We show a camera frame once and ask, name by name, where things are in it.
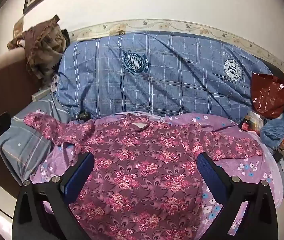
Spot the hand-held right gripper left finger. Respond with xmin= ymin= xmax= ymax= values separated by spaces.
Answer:
xmin=11 ymin=152 xmax=95 ymax=240

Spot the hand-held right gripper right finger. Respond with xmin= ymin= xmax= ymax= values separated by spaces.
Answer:
xmin=196 ymin=152 xmax=279 ymax=240

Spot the pink floral shirt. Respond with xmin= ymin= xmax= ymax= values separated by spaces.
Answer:
xmin=23 ymin=112 xmax=264 ymax=240

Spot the grey striped pillow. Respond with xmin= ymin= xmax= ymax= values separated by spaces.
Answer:
xmin=0 ymin=94 xmax=82 ymax=183

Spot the purple floral blanket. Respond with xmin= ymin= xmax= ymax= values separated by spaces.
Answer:
xmin=29 ymin=112 xmax=284 ymax=240

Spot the wooden headboard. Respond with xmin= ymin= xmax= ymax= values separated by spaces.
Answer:
xmin=0 ymin=47 xmax=45 ymax=195

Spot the small black object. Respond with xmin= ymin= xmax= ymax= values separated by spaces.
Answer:
xmin=76 ymin=111 xmax=91 ymax=122

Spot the small dark bottle red label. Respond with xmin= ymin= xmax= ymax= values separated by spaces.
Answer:
xmin=239 ymin=116 xmax=251 ymax=132

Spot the blue denim cloth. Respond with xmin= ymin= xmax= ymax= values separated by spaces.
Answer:
xmin=260 ymin=97 xmax=284 ymax=150

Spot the brown patterned cloth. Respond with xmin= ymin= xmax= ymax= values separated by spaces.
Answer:
xmin=7 ymin=15 xmax=69 ymax=88

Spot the red plastic bag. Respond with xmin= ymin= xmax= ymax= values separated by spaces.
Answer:
xmin=251 ymin=72 xmax=284 ymax=118

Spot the blue plaid quilt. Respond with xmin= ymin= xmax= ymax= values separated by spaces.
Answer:
xmin=54 ymin=31 xmax=284 ymax=123

